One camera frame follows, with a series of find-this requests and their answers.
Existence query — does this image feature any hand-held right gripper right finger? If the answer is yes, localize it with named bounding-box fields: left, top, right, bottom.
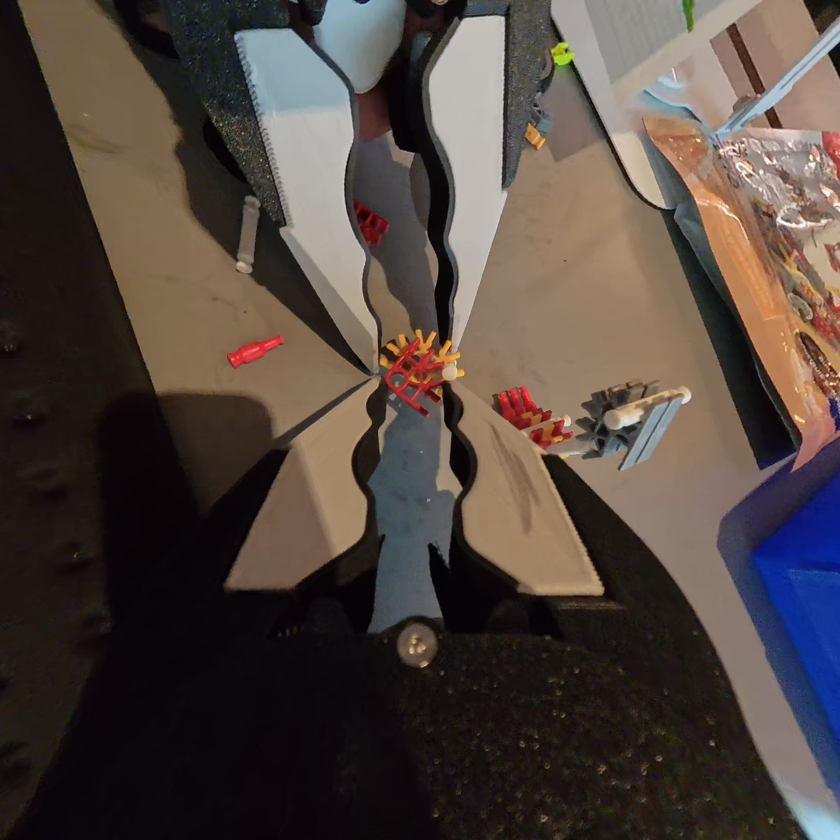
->
left=444, top=382, right=605, bottom=599

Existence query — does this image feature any short red toy rod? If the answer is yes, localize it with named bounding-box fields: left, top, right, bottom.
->
left=227, top=335, right=285, bottom=369

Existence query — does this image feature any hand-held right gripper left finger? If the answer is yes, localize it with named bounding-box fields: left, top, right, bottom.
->
left=225, top=379, right=388, bottom=593

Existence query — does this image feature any shiny plastic bag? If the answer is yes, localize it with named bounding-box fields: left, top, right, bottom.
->
left=642, top=108, right=840, bottom=454

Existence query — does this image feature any red fan connector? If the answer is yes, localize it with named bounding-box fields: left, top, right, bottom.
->
left=353, top=199, right=390, bottom=245
left=386, top=341, right=437, bottom=419

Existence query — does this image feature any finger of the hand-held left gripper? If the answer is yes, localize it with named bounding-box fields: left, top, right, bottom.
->
left=234, top=28, right=383, bottom=375
left=423, top=13, right=509, bottom=347

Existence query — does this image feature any white document stand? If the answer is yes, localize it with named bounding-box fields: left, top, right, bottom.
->
left=551, top=0, right=765, bottom=211

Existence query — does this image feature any yellow fan connector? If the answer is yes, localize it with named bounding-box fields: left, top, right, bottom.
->
left=379, top=330, right=466, bottom=401

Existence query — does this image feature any small red toy assembly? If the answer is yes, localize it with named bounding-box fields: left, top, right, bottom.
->
left=493, top=386, right=575, bottom=454

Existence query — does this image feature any small blue plastic bin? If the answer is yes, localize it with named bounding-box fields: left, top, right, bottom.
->
left=751, top=482, right=840, bottom=729

